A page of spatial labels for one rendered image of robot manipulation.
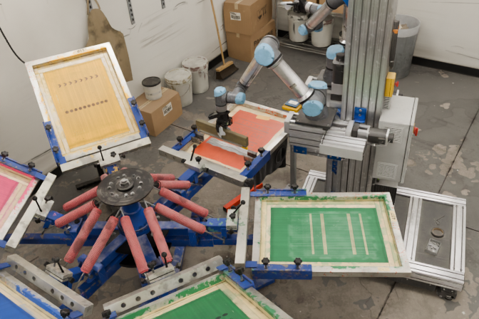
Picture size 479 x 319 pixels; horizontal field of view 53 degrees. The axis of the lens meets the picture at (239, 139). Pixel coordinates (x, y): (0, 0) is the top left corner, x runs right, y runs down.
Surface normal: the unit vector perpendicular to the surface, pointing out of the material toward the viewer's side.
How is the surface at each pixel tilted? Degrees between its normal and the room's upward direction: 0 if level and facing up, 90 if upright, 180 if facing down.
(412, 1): 90
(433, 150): 0
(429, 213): 0
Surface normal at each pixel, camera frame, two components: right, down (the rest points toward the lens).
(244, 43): -0.58, 0.51
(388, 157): -0.36, 0.57
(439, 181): -0.07, -0.81
